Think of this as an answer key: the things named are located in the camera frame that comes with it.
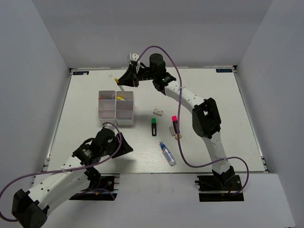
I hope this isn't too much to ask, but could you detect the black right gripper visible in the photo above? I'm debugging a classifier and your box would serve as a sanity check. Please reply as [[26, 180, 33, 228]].
[[118, 64, 157, 87]]

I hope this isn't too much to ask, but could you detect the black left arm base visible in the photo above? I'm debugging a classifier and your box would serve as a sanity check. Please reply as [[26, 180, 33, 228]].
[[69, 174, 120, 201]]

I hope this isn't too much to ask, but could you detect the grey eraser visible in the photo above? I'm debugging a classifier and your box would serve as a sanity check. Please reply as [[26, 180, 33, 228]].
[[169, 126, 176, 136]]

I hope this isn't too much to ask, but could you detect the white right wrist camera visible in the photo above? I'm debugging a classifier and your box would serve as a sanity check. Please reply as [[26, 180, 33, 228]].
[[128, 53, 140, 70]]

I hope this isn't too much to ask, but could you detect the blue spray bottle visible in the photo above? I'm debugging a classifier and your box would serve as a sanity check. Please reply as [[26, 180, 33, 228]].
[[159, 142, 176, 166]]

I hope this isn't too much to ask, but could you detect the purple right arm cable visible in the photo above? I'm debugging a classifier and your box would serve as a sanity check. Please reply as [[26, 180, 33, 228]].
[[136, 46, 249, 195]]

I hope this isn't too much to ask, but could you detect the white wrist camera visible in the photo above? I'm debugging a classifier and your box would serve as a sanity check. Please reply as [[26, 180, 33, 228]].
[[128, 53, 140, 70], [102, 122, 120, 133]]

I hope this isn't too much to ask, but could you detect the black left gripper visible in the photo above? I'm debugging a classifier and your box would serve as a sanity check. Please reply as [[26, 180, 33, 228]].
[[101, 132, 134, 158]]

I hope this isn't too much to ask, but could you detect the tan eraser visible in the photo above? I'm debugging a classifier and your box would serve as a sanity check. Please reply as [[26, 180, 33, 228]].
[[175, 134, 182, 140]]

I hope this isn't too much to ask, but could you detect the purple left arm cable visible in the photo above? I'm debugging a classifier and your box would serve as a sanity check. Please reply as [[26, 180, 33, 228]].
[[0, 122, 123, 223]]

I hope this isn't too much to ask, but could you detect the white staples box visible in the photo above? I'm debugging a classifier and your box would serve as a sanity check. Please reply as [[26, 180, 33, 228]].
[[152, 108, 164, 116]]

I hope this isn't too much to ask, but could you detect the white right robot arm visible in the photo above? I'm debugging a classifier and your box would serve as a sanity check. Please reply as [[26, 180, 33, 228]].
[[117, 53, 235, 190]]

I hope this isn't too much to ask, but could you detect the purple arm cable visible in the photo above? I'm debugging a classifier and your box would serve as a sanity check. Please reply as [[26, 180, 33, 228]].
[[0, 122, 123, 223], [136, 46, 249, 195]]

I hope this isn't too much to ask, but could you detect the right blue corner label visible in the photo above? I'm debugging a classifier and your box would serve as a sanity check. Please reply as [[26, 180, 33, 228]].
[[216, 68, 233, 73]]

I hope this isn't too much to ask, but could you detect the blue corner label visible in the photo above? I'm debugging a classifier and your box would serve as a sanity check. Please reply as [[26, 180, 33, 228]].
[[73, 71, 89, 76], [216, 68, 233, 73]]

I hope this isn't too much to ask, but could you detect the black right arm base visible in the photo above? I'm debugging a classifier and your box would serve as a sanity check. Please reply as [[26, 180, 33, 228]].
[[194, 175, 244, 202]]

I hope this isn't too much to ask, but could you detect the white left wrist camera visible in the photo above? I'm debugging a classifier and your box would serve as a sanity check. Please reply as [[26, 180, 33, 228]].
[[102, 122, 120, 133]]

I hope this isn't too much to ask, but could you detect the green highlighter marker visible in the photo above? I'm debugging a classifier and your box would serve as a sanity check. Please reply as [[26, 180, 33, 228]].
[[151, 118, 157, 137]]

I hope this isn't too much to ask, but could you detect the pink highlighter marker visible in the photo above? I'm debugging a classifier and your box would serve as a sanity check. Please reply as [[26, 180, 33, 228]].
[[172, 115, 178, 134]]

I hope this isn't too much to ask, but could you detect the left blue corner label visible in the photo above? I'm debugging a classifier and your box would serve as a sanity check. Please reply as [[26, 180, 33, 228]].
[[73, 71, 89, 76]]

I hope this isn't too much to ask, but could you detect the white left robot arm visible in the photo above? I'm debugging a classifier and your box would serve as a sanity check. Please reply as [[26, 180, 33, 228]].
[[12, 128, 133, 228]]

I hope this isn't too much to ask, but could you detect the white right organizer tray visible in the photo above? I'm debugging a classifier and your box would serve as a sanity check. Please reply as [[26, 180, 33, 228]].
[[115, 91, 134, 126]]

